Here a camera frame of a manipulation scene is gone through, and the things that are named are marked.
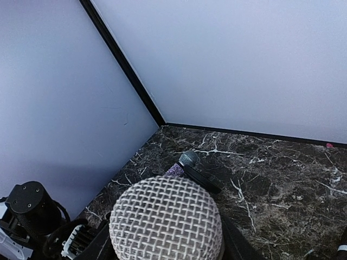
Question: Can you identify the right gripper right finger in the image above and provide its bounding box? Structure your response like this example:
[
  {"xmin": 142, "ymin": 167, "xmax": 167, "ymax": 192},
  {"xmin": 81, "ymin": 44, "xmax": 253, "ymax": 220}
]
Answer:
[{"xmin": 221, "ymin": 214, "xmax": 260, "ymax": 259}]

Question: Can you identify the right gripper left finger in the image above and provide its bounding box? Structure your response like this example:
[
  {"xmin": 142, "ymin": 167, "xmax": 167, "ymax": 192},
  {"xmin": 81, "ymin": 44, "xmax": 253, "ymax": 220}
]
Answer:
[{"xmin": 81, "ymin": 213, "xmax": 114, "ymax": 260}]

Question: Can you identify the beige microphone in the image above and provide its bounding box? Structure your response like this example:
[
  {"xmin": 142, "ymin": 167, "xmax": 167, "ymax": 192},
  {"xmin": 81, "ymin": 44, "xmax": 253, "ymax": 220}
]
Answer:
[{"xmin": 109, "ymin": 177, "xmax": 225, "ymax": 260}]

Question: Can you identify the purple glitter microphone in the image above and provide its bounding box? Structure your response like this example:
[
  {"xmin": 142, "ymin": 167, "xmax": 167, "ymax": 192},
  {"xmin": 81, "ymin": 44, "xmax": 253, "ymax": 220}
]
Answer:
[{"xmin": 164, "ymin": 151, "xmax": 199, "ymax": 178}]

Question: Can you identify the black microphone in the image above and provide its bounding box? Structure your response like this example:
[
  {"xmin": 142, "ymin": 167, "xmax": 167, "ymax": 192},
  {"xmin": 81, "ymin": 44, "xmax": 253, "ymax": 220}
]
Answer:
[{"xmin": 335, "ymin": 227, "xmax": 347, "ymax": 260}]

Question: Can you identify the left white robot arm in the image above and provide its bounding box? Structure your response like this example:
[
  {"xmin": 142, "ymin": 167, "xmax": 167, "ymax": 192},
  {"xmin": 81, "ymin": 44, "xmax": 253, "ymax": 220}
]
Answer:
[{"xmin": 1, "ymin": 181, "xmax": 70, "ymax": 259}]

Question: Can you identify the black stand holding small pink microphone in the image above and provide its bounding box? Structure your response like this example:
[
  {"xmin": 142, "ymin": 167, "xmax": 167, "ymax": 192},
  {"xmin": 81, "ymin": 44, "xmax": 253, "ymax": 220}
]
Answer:
[{"xmin": 183, "ymin": 165, "xmax": 223, "ymax": 194}]

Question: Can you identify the left black frame post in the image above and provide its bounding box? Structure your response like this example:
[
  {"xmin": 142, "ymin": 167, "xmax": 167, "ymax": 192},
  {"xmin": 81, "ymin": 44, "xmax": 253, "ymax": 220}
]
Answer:
[{"xmin": 80, "ymin": 0, "xmax": 167, "ymax": 127}]

